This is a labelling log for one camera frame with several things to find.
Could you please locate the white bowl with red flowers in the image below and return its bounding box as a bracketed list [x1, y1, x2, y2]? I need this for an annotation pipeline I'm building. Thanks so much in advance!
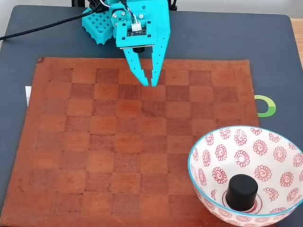
[187, 125, 303, 227]

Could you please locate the black power cable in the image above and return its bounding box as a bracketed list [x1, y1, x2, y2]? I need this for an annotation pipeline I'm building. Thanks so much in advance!
[0, 4, 102, 41]

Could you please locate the green ring sticker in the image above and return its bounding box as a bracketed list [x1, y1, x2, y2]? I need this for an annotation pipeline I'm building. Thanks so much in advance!
[254, 95, 277, 118]

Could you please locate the black camera cable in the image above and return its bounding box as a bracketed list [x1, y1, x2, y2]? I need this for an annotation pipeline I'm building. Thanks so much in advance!
[122, 0, 142, 32]

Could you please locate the teal framed camera module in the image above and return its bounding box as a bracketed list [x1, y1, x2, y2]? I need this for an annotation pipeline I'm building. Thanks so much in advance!
[115, 20, 158, 55]

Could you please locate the black cylinder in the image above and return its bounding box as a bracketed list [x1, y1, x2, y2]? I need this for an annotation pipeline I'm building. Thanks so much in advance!
[225, 174, 258, 211]

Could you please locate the brown leather chessboard mat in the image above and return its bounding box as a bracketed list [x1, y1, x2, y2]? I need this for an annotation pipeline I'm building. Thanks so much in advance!
[0, 56, 260, 227]

